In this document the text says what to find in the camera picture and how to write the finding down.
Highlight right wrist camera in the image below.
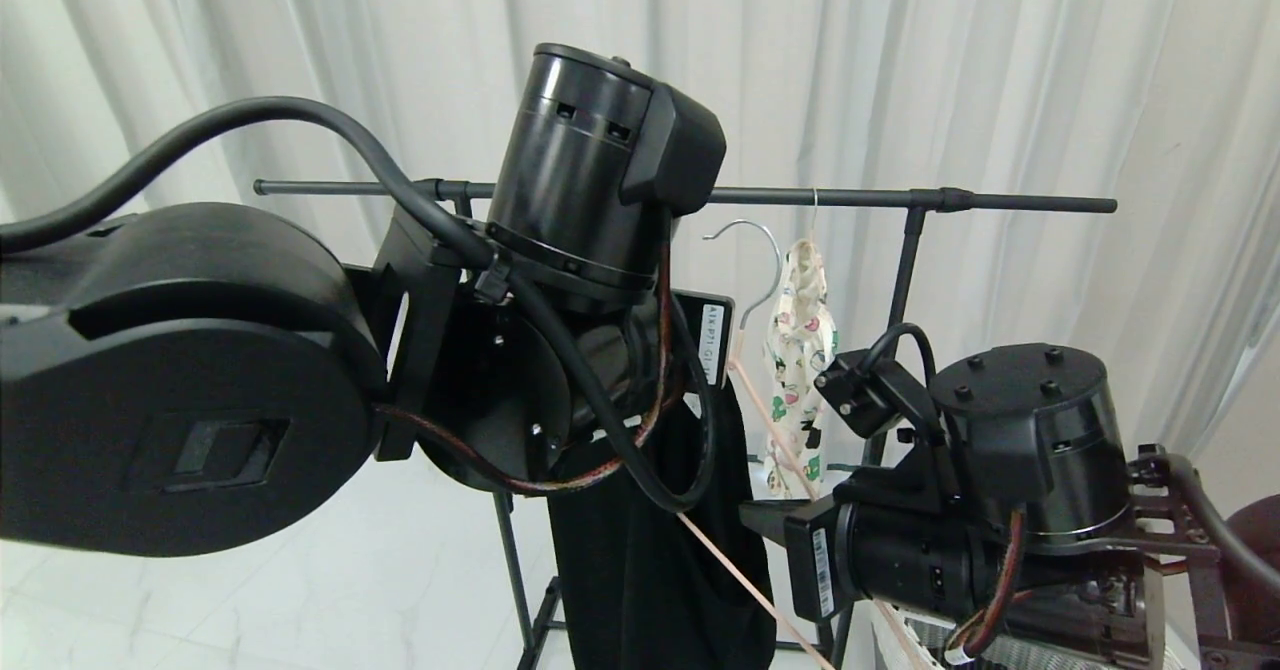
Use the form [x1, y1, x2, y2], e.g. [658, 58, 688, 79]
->
[815, 348, 956, 509]

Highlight cream printed garment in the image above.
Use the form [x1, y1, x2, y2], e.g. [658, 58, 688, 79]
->
[763, 240, 839, 499]

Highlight white laundry basket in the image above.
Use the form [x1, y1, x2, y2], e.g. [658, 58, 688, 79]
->
[872, 605, 1171, 670]

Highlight white curtain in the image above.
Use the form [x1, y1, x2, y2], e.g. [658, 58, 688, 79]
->
[0, 0, 1280, 471]

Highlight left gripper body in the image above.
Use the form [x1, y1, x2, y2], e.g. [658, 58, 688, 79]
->
[665, 288, 737, 399]

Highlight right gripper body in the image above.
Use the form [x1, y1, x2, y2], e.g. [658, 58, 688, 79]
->
[785, 470, 1013, 623]

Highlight black garment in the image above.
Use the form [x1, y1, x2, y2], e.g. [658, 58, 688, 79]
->
[545, 380, 778, 670]

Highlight black clothes rack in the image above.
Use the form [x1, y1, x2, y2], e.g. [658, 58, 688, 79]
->
[253, 178, 1118, 670]

